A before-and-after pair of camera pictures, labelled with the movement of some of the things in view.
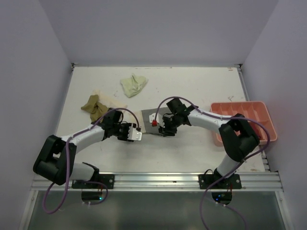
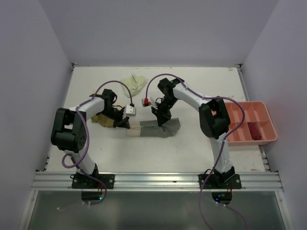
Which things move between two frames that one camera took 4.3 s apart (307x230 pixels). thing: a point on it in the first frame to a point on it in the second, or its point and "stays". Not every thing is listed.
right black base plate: [206, 180] stays
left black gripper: [124, 138] to [122, 123]
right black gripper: [166, 131] to [162, 116]
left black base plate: [108, 179] stays
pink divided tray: [256, 110] stays
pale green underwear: [133, 85] stays
